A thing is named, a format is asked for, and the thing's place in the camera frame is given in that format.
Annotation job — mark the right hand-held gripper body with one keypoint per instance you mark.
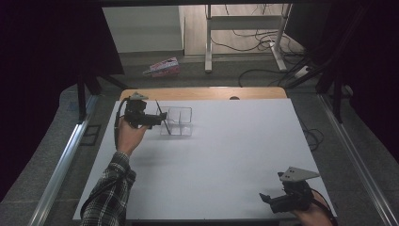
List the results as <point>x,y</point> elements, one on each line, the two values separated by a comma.
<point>293,197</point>

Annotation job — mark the pink box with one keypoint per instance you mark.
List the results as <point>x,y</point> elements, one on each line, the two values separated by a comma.
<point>163,67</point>

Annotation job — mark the person's left hand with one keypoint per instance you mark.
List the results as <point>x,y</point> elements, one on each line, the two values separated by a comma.
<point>130,138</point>

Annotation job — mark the person's right hand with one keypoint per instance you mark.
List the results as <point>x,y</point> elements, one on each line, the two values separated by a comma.
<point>313,215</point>

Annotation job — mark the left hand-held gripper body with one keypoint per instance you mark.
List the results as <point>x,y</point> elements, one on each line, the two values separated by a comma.
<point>136,114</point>

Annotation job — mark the thin black pen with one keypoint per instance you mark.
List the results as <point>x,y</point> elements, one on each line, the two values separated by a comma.
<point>163,117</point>

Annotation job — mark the clear acrylic organizer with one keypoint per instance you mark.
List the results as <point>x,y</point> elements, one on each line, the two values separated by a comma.
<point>180,121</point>

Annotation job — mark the aluminium rail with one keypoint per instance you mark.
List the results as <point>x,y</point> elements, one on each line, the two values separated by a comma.
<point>62,163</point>
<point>354,157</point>

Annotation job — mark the white power strip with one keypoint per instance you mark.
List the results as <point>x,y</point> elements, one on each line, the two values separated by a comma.
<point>302,72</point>

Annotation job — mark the wooden table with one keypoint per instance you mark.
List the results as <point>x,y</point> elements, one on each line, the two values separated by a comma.
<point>188,93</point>

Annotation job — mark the black metal stand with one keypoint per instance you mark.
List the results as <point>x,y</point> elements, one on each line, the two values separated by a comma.
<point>337,100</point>
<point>81,100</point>

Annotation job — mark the dark curtain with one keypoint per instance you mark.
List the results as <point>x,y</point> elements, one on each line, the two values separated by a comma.
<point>376,78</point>
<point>47,62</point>

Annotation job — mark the white cabinet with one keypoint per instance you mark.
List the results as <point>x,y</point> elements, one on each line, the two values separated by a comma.
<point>141,29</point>

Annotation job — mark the white desk frame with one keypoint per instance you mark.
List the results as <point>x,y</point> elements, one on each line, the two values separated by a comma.
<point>208,40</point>

